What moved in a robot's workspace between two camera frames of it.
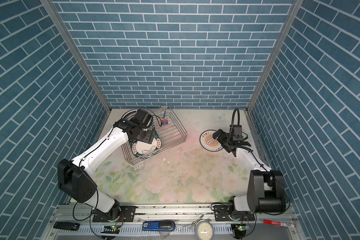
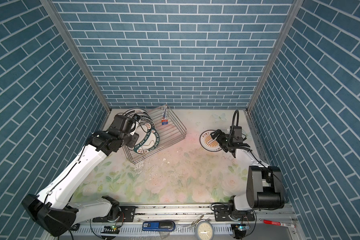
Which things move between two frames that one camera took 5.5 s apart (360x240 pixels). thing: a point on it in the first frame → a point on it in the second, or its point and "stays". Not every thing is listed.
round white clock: [204, 230] stays
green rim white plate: [140, 148] stays
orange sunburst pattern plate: [207, 142] stays
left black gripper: [150, 136] → [135, 138]
